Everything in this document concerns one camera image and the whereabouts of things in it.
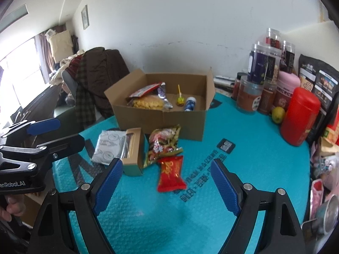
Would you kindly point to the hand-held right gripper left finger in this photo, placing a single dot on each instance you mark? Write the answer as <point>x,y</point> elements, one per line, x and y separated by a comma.
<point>108,186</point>

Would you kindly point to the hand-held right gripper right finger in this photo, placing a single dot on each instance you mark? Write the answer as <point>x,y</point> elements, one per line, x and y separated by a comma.
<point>225,187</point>

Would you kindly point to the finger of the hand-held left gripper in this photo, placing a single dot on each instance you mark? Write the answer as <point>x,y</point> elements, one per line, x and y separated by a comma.
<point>68,144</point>
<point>43,127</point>

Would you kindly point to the kraft window box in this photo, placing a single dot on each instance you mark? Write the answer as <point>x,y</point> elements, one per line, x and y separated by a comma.
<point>133,161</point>

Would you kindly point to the white printed pouch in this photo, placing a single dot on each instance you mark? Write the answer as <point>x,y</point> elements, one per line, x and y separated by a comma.
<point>108,148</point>

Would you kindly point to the small red candy packet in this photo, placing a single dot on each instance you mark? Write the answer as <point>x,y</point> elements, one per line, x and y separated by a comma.
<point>170,174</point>

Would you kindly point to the green red snack packet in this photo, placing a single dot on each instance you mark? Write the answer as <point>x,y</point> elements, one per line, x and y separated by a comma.
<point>161,143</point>

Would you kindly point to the cardboard box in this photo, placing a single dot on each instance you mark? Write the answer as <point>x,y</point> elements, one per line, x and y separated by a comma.
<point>159,124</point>

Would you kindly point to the large red snack packet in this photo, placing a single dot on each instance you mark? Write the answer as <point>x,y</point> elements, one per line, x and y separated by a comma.
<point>144,90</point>

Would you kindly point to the yellow lollipop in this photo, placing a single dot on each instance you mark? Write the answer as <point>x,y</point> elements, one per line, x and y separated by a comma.
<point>180,100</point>

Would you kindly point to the person's left hand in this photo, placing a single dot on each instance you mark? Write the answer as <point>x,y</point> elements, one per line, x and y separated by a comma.
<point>17,206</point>

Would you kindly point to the brown cardboard carton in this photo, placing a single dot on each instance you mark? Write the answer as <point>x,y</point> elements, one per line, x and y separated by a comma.
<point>34,211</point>

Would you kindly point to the teal bubble mat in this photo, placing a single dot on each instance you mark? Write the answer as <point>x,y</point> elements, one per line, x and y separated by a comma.
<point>185,217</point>

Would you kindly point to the grey chair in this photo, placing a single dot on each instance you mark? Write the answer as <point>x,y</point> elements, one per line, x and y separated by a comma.
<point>69,84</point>

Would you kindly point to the bright window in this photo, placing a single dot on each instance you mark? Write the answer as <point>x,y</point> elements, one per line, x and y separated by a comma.
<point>21,74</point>

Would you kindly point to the beige clothes pile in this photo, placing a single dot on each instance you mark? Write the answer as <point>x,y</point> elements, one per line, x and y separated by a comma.
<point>65,67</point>

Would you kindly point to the brown curtain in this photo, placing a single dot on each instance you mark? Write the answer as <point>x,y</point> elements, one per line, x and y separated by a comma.
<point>42,55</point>

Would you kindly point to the brown quilted jacket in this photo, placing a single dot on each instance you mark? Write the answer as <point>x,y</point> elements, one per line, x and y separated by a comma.
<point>103,79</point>

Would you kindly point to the beige hanging cloth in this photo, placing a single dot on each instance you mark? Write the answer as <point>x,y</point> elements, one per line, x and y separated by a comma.
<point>61,45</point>

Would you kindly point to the small blue white bottle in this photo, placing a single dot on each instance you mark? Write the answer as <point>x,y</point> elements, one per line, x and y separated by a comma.
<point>189,105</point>

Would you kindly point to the yellow lemon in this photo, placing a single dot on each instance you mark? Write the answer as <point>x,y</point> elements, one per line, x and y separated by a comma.
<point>278,115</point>

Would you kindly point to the pink packet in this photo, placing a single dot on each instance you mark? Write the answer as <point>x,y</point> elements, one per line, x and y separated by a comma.
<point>316,198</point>

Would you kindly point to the clear jar of brown powder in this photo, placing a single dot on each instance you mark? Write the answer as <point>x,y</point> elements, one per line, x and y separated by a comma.
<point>249,98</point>

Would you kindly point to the slim brown spice jar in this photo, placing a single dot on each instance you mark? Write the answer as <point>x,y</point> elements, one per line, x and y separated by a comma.
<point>267,100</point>

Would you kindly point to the red canister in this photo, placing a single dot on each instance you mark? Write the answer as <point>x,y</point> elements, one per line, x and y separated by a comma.
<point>299,116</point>

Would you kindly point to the dark red black-lid jar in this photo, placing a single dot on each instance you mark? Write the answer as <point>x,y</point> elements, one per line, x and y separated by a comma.
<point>236,84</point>

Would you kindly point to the pink plush bag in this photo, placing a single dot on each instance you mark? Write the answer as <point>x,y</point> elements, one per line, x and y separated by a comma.
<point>329,169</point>

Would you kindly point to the metal can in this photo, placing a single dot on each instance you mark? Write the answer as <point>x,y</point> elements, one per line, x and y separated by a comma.
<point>328,215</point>

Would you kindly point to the stack of flat books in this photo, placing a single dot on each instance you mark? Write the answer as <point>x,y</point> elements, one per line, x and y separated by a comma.
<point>223,80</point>

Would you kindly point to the pink jar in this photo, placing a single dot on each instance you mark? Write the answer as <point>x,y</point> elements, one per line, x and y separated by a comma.
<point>287,92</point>

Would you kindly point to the ceiling vent panel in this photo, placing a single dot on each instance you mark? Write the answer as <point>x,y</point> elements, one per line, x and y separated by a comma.
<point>14,14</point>

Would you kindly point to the red yellow box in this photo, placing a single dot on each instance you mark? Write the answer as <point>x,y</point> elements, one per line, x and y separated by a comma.
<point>332,135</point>

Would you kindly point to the clear jar of cereal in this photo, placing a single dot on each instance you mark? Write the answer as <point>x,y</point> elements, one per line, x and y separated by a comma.
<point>276,70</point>

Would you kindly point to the tall dark blue label jar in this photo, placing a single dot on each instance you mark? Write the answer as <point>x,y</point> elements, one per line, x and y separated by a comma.
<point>261,63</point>

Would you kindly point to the black stand-up pouch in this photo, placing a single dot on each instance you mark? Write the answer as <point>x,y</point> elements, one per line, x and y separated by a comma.
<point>320,82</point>

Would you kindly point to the clear jar with dark label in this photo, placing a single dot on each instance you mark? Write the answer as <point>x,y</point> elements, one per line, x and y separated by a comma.
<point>288,58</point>

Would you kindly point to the clear jar of red dates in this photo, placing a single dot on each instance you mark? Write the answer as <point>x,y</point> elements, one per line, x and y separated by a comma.
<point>272,39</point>

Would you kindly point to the wall picture frame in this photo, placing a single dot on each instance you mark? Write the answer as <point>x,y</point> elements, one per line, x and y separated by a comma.
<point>85,17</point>

